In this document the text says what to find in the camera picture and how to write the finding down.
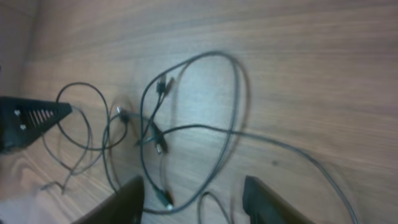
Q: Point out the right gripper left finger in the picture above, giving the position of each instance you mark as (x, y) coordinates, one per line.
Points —
(126, 206)

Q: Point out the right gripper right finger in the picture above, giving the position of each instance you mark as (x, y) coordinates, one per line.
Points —
(263, 205)

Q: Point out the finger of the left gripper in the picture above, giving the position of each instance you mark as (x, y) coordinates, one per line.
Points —
(23, 121)

